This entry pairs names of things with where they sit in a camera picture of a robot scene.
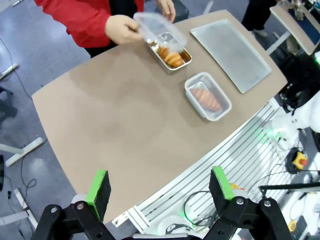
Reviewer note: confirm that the black metal bar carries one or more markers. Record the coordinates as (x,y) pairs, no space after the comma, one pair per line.
(287,187)

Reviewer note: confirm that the perforated metal baking tray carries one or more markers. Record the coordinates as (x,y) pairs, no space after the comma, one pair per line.
(230,52)

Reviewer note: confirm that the person's left hand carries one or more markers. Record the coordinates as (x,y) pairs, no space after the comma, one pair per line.
(166,8)

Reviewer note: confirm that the person in red jacket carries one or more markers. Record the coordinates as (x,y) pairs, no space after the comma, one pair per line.
(122,6)

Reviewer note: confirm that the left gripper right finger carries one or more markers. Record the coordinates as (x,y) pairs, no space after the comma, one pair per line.
(220,192)

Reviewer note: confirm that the clear plastic clip lid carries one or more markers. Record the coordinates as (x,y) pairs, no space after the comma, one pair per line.
(226,107)
(160,27)

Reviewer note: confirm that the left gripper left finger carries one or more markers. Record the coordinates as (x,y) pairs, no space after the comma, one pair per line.
(98,197)

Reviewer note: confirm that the dark grey stool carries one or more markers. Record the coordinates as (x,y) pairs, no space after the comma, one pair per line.
(181,10)

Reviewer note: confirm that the person's right forearm red sleeve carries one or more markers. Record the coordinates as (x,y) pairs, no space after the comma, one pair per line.
(75,22)

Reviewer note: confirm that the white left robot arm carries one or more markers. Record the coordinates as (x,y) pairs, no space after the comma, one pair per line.
(172,226)

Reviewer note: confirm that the yellow red emergency stop button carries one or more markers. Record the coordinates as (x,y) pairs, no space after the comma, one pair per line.
(300,160)

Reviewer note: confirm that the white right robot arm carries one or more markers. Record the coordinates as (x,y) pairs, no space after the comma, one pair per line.
(307,115)

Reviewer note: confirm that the golden brown croissant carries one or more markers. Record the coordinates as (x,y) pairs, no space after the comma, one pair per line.
(206,98)
(175,60)

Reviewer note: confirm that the bystander in dark trousers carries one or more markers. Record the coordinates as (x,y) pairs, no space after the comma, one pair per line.
(257,15)

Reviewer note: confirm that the person's right hand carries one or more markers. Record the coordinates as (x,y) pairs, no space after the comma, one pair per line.
(121,28)

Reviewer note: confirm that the white table with mat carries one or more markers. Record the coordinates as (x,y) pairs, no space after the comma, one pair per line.
(297,27)

